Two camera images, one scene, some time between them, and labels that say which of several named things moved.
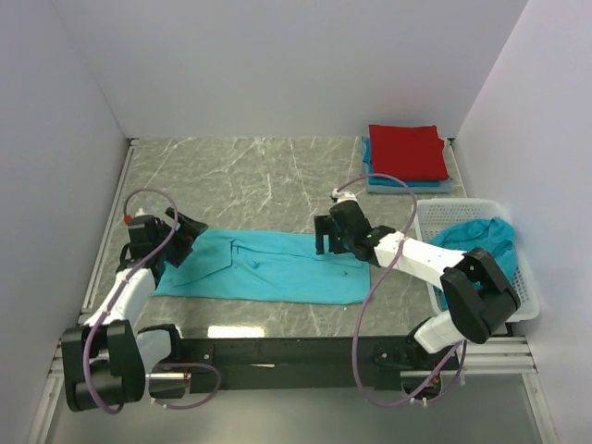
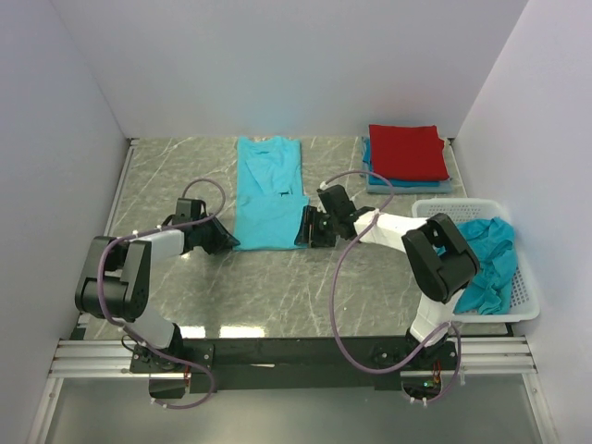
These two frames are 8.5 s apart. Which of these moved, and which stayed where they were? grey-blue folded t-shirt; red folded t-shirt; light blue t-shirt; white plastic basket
Moved: light blue t-shirt
Stayed: white plastic basket; red folded t-shirt; grey-blue folded t-shirt
